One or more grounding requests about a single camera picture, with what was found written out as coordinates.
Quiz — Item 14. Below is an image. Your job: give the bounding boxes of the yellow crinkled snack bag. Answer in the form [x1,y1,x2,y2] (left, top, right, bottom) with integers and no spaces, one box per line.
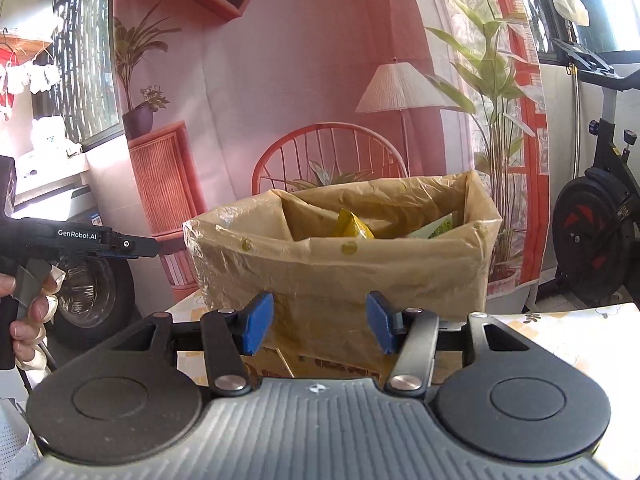
[334,209,374,240]

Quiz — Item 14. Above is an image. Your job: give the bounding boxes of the cardboard box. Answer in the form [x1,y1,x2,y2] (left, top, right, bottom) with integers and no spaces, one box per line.
[241,347,385,384]

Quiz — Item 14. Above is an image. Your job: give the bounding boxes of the black exercise bike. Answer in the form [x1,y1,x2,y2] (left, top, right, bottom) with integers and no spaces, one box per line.
[552,39,639,306]

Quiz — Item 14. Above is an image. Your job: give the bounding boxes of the black washing machine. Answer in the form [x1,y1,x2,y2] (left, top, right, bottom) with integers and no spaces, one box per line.
[13,185,140,364]

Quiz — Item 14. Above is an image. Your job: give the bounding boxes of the printed room backdrop cloth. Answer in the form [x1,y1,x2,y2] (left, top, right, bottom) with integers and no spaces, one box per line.
[113,0,549,297]

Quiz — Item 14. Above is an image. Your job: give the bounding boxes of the person's left hand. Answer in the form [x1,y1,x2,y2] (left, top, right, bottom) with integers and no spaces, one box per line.
[1,258,65,370]

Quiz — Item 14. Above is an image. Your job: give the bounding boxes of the green snack packet in box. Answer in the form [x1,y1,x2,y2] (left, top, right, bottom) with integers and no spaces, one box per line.
[406,212,457,240]

